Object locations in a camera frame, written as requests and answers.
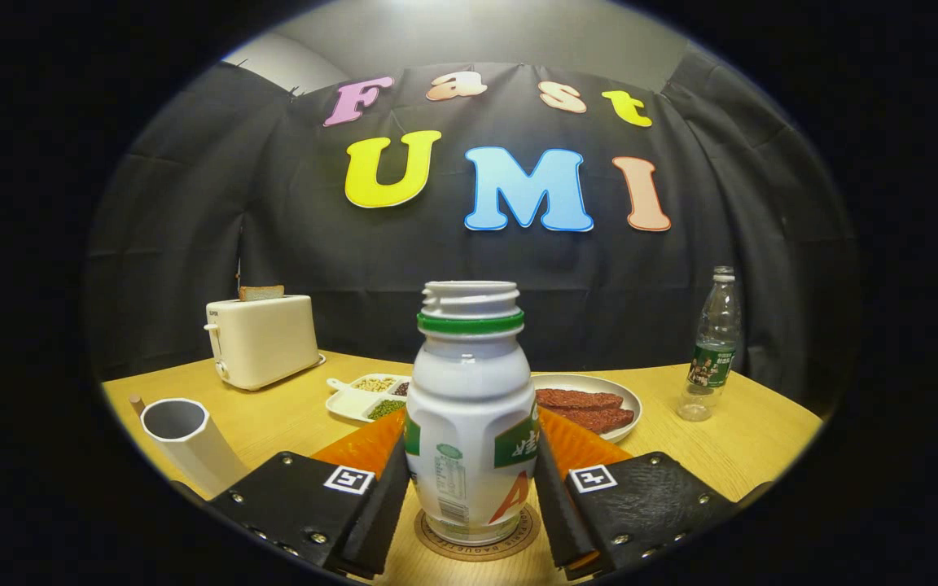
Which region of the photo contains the wooden table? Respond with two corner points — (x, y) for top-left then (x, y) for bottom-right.
(101, 350), (824, 586)

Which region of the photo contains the clear plastic water bottle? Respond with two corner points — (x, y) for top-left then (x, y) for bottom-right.
(677, 265), (743, 422)

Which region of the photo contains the round wooden coaster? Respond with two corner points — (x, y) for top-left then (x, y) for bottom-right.
(414, 503), (541, 562)

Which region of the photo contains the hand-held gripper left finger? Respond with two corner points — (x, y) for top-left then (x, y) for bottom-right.
(192, 407), (414, 582)

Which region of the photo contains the white juice bottle green label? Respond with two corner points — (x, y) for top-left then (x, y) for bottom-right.
(404, 280), (540, 547)

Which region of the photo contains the white cup wooden handle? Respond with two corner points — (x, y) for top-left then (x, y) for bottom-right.
(129, 395), (250, 499)

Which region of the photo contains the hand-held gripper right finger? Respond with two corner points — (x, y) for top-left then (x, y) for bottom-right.
(533, 405), (740, 582)

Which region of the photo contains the white divided dish with beans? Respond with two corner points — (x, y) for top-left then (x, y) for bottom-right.
(325, 373), (413, 424)

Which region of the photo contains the black backdrop cloth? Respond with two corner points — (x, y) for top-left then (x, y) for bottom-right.
(82, 61), (859, 420)

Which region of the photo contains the cream toaster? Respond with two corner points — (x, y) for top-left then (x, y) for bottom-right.
(204, 295), (326, 392)

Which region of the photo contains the white round plate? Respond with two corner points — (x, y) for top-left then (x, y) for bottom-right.
(531, 374), (643, 444)

